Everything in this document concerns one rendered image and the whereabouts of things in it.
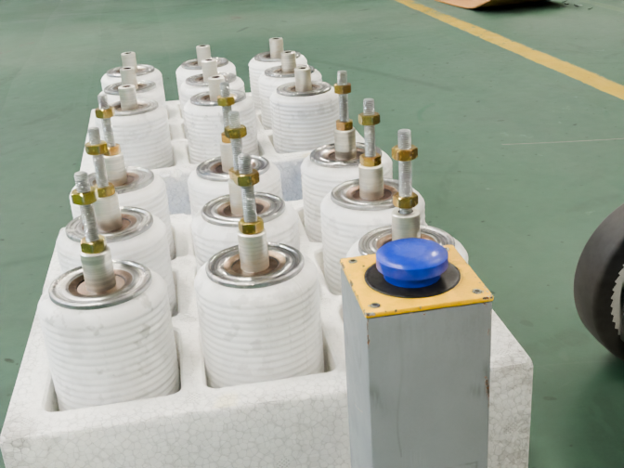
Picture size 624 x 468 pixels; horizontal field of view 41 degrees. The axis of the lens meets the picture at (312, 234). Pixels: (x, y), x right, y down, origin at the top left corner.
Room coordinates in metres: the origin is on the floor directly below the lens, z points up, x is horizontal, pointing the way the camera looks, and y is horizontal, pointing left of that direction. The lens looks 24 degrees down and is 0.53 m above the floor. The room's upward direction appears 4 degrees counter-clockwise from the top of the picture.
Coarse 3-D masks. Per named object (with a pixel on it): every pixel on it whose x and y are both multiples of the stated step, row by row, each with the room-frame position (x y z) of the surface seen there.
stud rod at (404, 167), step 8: (400, 136) 0.59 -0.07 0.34; (408, 136) 0.59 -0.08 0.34; (400, 144) 0.59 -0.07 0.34; (408, 144) 0.59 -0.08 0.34; (400, 168) 0.59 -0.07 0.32; (408, 168) 0.59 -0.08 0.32; (400, 176) 0.59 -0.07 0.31; (408, 176) 0.59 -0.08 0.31; (400, 184) 0.59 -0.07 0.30; (408, 184) 0.59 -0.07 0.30; (400, 192) 0.59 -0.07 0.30; (408, 192) 0.59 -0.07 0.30
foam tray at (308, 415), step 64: (192, 256) 0.76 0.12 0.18; (320, 256) 0.75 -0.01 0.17; (192, 320) 0.63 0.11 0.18; (192, 384) 0.53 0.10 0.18; (256, 384) 0.52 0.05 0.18; (320, 384) 0.52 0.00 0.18; (512, 384) 0.53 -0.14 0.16; (64, 448) 0.48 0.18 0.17; (128, 448) 0.49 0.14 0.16; (192, 448) 0.49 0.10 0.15; (256, 448) 0.50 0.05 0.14; (320, 448) 0.51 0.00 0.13; (512, 448) 0.53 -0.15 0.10
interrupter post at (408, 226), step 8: (416, 208) 0.60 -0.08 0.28; (392, 216) 0.59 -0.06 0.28; (400, 216) 0.58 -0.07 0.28; (408, 216) 0.58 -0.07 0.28; (416, 216) 0.59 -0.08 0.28; (392, 224) 0.59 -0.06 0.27; (400, 224) 0.58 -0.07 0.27; (408, 224) 0.58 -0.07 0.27; (416, 224) 0.59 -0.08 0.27; (392, 232) 0.59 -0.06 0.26; (400, 232) 0.58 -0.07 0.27; (408, 232) 0.58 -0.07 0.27; (416, 232) 0.59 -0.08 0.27; (392, 240) 0.59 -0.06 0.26
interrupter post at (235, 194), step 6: (228, 180) 0.69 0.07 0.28; (228, 186) 0.69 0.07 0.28; (234, 186) 0.68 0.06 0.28; (234, 192) 0.68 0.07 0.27; (240, 192) 0.68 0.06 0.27; (234, 198) 0.69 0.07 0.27; (240, 198) 0.68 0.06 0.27; (234, 204) 0.69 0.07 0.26; (240, 204) 0.68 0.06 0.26; (234, 210) 0.69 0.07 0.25; (240, 210) 0.68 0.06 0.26
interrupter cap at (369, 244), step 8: (368, 232) 0.62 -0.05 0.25; (376, 232) 0.62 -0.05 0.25; (384, 232) 0.62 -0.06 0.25; (424, 232) 0.61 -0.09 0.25; (432, 232) 0.61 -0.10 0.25; (440, 232) 0.61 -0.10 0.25; (360, 240) 0.60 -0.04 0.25; (368, 240) 0.60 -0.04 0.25; (376, 240) 0.60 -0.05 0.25; (384, 240) 0.60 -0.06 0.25; (440, 240) 0.59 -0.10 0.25; (448, 240) 0.59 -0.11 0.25; (360, 248) 0.59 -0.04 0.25; (368, 248) 0.59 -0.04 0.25; (376, 248) 0.59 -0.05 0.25
